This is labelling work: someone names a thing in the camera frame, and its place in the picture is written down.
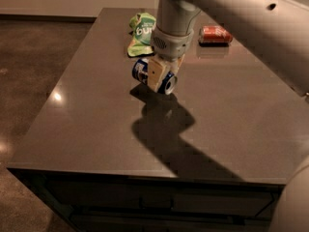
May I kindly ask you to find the red coca-cola can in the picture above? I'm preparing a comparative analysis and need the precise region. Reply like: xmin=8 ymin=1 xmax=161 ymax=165
xmin=199 ymin=26 xmax=233 ymax=44

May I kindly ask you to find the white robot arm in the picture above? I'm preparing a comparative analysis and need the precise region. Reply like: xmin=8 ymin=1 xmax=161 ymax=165
xmin=148 ymin=0 xmax=309 ymax=99

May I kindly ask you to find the green snack bag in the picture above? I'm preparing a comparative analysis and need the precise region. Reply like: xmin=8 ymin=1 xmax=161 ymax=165
xmin=127 ymin=13 xmax=156 ymax=57

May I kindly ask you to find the blue pepsi can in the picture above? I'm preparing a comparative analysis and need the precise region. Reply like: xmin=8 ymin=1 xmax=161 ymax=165
xmin=132 ymin=58 xmax=178 ymax=95

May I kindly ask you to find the dark cabinet drawer front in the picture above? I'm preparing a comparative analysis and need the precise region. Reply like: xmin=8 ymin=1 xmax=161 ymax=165
xmin=47 ymin=181 xmax=274 ymax=217

